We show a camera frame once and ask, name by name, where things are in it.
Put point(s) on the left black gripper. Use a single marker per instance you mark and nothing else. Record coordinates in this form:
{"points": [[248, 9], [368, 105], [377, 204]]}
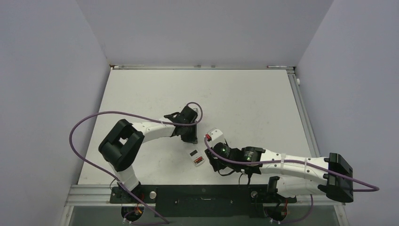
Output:
{"points": [[192, 138]]}

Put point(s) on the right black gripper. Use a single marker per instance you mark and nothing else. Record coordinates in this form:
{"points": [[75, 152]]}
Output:
{"points": [[218, 165]]}

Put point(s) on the red black battery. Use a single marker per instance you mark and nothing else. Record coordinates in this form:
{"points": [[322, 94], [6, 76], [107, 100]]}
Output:
{"points": [[198, 162]]}

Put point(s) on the white red remote control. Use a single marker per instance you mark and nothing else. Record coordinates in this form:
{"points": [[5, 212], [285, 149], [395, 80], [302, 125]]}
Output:
{"points": [[194, 154]]}

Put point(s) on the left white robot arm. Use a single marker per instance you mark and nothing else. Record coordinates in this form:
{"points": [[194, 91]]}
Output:
{"points": [[121, 145]]}

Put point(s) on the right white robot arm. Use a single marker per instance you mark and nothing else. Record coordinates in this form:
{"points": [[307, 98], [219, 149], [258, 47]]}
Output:
{"points": [[289, 175]]}

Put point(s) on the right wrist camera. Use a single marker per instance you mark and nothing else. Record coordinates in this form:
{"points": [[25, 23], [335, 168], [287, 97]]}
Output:
{"points": [[215, 136]]}

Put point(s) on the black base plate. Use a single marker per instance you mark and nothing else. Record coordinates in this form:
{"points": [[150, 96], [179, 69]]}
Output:
{"points": [[254, 201]]}

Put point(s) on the aluminium rail right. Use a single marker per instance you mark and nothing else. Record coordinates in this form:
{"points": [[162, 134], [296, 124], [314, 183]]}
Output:
{"points": [[309, 134]]}

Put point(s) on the aluminium rail back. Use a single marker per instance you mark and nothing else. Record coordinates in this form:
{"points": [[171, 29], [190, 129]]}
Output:
{"points": [[199, 67]]}

